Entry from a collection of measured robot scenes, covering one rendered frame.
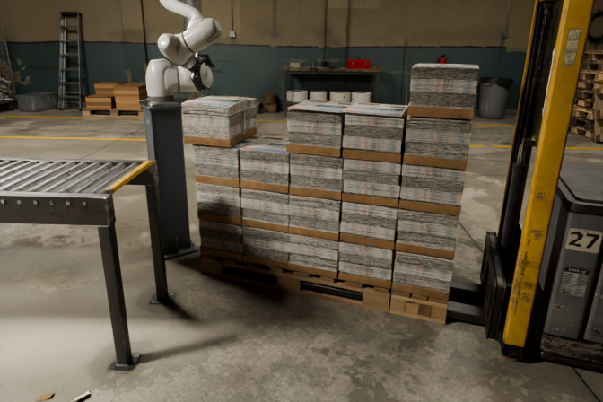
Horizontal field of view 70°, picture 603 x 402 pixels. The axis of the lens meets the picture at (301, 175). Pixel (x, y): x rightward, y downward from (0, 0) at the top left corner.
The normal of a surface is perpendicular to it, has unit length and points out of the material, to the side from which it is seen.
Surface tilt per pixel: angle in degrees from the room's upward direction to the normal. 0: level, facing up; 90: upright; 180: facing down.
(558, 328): 90
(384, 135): 90
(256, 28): 90
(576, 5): 90
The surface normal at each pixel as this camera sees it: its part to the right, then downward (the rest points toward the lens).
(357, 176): -0.33, 0.27
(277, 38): -0.04, 0.30
